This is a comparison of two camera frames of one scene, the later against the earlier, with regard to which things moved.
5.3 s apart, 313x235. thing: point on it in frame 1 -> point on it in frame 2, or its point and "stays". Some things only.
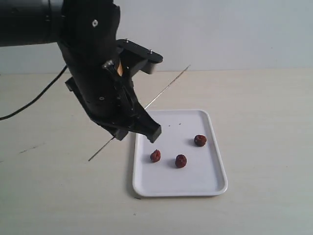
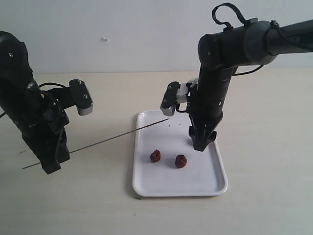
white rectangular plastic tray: x=184 y=161 stays
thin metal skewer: x=150 y=103 -> x=106 y=140
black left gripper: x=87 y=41 -> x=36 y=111
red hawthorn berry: x=180 y=161 stays
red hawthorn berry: x=155 y=156 stays
